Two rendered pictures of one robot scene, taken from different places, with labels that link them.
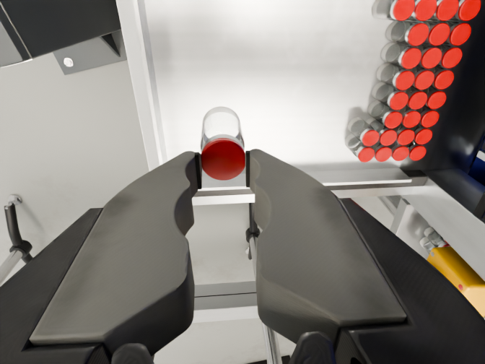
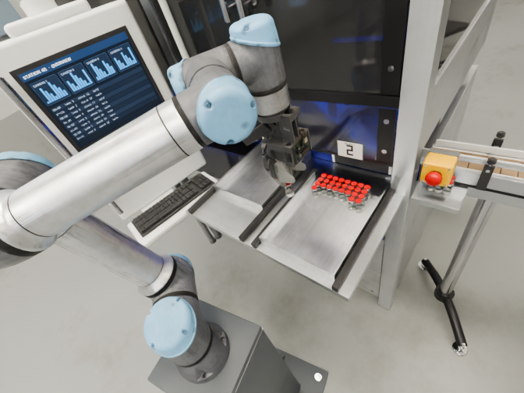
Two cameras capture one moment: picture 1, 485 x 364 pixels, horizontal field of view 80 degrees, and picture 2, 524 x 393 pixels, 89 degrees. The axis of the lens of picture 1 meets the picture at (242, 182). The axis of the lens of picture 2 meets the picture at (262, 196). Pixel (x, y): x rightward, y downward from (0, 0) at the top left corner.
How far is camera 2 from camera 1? 65 cm
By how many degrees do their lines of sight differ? 73
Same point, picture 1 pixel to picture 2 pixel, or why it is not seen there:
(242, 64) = (306, 232)
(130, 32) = (277, 257)
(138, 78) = (289, 263)
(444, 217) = (401, 178)
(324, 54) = (319, 211)
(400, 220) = (423, 200)
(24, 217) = not seen: outside the picture
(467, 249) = (408, 166)
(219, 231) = not seen: outside the picture
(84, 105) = not seen: outside the picture
